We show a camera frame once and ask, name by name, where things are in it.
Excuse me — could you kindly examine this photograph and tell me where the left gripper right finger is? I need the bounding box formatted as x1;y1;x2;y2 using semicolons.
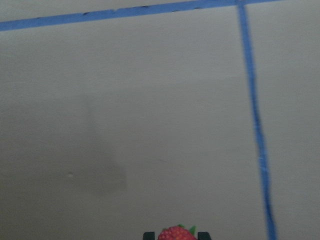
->
197;231;210;240

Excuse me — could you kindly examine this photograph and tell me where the red strawberry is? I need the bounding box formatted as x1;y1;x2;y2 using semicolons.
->
157;224;197;240

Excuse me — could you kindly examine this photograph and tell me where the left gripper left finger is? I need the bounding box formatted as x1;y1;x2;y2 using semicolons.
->
143;231;156;240

